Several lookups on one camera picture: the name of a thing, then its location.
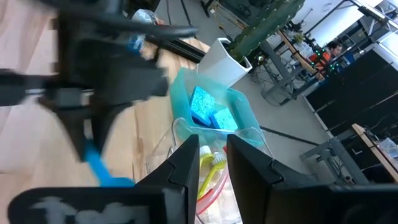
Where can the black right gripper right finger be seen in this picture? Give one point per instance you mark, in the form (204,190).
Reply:
(248,180)

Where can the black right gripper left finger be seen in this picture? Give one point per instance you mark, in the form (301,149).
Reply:
(183,174)

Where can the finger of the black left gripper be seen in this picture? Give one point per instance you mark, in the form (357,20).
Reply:
(76,124)
(104,121)

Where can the green dish brush white bristles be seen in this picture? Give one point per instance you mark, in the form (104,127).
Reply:
(211,175)
(206,155)

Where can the red and white brush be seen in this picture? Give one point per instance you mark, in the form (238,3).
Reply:
(214,195)

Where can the blue cellulose sponge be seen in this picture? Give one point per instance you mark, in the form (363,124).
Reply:
(102,174)
(202,104)
(224,119)

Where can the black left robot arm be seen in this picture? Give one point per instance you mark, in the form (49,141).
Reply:
(87,18)

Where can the blue Dawn dish soap bottle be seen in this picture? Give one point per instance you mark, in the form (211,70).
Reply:
(144,15)

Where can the teal translucent plastic bin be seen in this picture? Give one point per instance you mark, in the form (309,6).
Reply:
(182,93)

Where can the white plant pot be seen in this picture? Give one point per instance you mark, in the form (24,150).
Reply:
(217,67)

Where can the wooden desk with metal legs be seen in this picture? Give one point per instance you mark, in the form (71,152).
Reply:
(298,54)
(373,149)

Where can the black partition panels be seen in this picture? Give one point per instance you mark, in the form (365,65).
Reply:
(357,93)

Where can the tall green cactus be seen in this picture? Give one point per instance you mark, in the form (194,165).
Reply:
(264,28)

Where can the person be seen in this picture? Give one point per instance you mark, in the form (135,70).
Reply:
(332,48)

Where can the black table edge frame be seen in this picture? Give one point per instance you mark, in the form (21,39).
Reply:
(183,51)

